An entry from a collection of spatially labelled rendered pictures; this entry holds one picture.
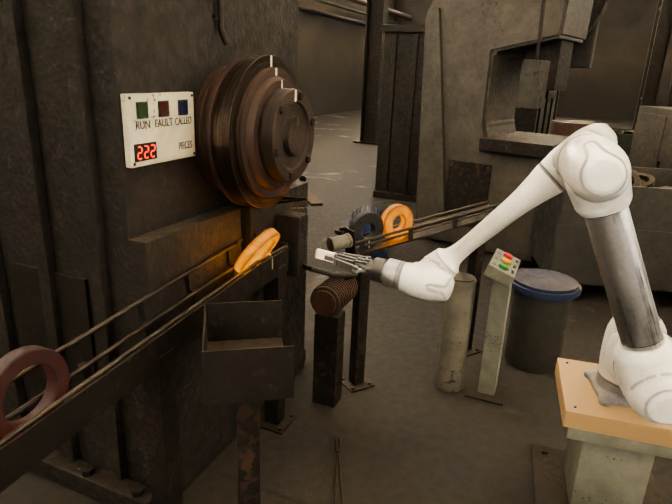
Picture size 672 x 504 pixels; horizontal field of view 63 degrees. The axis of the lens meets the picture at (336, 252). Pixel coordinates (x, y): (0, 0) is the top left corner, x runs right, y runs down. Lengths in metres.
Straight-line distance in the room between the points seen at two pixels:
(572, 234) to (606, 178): 2.24
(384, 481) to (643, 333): 0.97
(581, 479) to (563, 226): 1.90
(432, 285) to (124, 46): 1.03
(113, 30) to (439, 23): 3.22
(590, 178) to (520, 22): 2.91
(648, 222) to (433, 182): 1.60
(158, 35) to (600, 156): 1.12
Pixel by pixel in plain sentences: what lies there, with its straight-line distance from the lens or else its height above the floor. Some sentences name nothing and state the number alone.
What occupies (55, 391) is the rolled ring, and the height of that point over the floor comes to 0.66.
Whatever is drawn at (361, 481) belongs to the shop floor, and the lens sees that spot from 2.01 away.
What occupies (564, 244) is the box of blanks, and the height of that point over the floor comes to 0.36.
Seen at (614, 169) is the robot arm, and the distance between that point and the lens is 1.36.
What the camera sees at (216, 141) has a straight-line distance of 1.62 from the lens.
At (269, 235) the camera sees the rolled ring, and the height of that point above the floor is 0.81.
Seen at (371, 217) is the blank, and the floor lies 0.76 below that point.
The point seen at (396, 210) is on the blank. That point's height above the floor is 0.78.
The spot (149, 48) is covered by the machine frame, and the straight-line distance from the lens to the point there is 1.57.
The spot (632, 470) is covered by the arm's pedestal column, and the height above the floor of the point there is 0.21.
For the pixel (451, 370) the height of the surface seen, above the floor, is 0.11.
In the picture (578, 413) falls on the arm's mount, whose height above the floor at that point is 0.40.
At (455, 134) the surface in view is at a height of 0.88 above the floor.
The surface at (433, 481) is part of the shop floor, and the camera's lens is 2.05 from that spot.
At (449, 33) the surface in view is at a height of 1.59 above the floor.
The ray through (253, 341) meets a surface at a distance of 1.53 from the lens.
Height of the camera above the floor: 1.32
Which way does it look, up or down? 18 degrees down
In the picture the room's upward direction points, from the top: 2 degrees clockwise
